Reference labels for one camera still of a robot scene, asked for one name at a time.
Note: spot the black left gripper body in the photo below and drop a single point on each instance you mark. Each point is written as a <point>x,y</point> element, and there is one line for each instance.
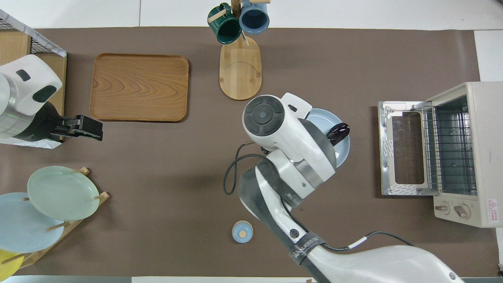
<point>84,127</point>

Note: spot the dark purple eggplant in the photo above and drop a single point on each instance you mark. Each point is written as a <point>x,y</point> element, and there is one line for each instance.
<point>338,131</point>

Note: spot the light blue round plate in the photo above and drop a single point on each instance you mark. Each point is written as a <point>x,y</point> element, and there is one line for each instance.
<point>342,157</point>

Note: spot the oven door with glass window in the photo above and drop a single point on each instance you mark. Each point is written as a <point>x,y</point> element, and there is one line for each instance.
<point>408,157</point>

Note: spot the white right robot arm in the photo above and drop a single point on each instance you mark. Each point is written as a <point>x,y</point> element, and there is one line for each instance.
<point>283,129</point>

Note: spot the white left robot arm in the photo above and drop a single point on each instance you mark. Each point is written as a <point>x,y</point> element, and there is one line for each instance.
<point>23,86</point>

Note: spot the beige oven knob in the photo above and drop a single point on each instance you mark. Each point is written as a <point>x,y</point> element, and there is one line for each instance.
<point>442,208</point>
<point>462,211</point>

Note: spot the beige toaster oven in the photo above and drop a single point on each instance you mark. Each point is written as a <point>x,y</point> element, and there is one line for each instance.
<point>487,137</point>

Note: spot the wooden serving tray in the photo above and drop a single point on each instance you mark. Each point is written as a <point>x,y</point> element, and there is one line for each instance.
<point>137,86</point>

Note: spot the pale green plate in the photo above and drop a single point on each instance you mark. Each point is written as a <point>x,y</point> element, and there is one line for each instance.
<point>59,192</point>

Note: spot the brown table mat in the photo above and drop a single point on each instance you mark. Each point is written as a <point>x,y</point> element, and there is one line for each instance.
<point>157,177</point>

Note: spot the wooden dish rack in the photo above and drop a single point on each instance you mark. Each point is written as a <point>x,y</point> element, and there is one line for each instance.
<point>74,226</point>

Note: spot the pale blue rack plate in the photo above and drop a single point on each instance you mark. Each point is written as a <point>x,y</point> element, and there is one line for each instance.
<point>19,232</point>

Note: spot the yellow plate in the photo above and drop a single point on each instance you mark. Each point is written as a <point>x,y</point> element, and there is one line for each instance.
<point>6,263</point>

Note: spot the wooden mug tree stand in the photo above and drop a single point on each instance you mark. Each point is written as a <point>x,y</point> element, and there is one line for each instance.
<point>239,70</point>

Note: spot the dark green mug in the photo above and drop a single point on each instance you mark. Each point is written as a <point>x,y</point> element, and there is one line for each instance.
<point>226,25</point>

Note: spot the grey-blue mug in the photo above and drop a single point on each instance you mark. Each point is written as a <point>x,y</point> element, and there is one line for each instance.
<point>254,17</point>

